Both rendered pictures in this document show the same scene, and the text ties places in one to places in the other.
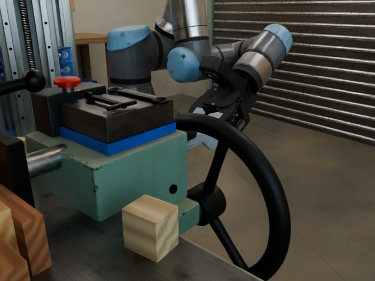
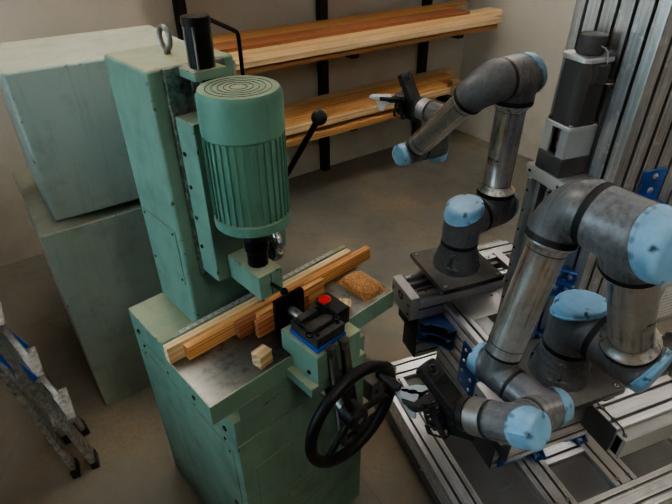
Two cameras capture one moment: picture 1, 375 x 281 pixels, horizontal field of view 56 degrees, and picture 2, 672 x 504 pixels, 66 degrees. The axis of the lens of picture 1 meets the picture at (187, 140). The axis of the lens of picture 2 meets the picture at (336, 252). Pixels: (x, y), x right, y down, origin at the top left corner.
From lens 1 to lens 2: 120 cm
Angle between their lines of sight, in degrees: 83
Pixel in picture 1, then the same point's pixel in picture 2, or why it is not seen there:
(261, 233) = not seen: outside the picture
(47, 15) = not seen: hidden behind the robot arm
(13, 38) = (522, 240)
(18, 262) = (238, 324)
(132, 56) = (552, 325)
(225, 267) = (244, 381)
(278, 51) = (494, 428)
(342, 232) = not seen: outside the picture
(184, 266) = (248, 370)
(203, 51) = (485, 365)
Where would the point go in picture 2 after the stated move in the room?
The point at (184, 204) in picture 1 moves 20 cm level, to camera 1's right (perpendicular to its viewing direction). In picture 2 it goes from (310, 384) to (296, 460)
